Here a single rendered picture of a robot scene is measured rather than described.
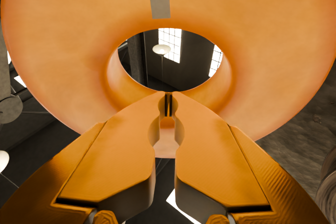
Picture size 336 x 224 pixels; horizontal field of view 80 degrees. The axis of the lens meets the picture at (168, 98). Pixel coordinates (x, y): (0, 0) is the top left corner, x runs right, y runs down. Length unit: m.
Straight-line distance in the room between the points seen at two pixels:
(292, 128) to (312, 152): 0.08
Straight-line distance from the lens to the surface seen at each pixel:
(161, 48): 7.04
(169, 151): 0.16
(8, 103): 2.92
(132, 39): 4.73
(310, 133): 0.61
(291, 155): 0.68
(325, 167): 0.55
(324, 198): 0.52
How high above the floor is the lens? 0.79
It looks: 45 degrees up
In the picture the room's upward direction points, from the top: 179 degrees counter-clockwise
